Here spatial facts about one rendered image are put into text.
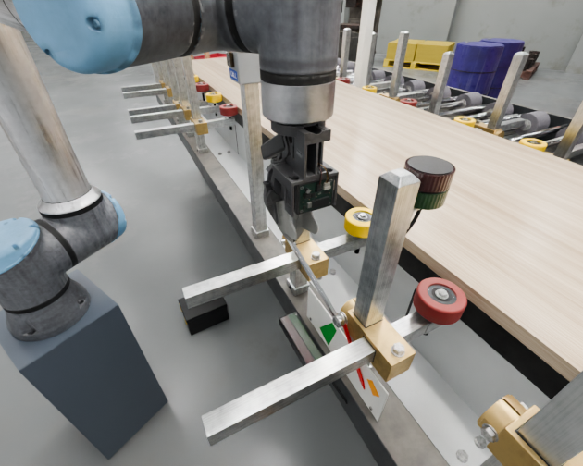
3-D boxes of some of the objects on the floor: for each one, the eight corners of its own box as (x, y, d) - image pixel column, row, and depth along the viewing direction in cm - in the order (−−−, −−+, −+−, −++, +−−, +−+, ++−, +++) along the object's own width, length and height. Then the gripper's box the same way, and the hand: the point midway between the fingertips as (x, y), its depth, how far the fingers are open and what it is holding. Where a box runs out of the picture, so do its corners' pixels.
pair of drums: (503, 103, 476) (529, 38, 426) (487, 122, 402) (514, 47, 352) (456, 95, 510) (474, 35, 459) (432, 112, 436) (451, 42, 385)
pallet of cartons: (453, 66, 717) (461, 42, 688) (441, 73, 654) (448, 46, 625) (395, 60, 784) (400, 38, 755) (378, 66, 720) (382, 42, 691)
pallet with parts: (537, 69, 682) (547, 44, 653) (530, 80, 600) (542, 52, 571) (491, 66, 724) (500, 42, 695) (480, 75, 642) (489, 48, 613)
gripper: (283, 135, 35) (286, 273, 48) (350, 123, 38) (336, 254, 51) (254, 115, 41) (264, 241, 54) (315, 105, 44) (310, 227, 57)
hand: (291, 233), depth 53 cm, fingers closed
